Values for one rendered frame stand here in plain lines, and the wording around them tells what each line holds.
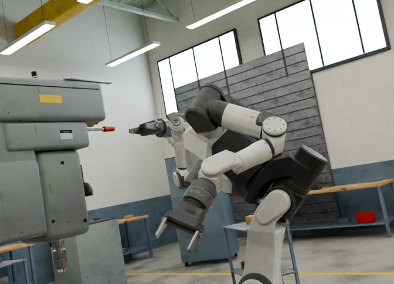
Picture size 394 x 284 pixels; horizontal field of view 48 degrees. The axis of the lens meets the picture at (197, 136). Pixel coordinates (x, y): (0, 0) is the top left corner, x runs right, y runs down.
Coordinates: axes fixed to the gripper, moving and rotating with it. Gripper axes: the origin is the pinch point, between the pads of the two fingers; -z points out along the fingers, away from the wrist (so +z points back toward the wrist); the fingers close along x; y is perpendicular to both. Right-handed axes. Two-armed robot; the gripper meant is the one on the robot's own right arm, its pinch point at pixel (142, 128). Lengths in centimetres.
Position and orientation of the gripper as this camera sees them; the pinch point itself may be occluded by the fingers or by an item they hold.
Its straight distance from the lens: 198.5
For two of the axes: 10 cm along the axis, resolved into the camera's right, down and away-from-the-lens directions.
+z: 6.3, -0.3, 7.8
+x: 7.6, -2.0, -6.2
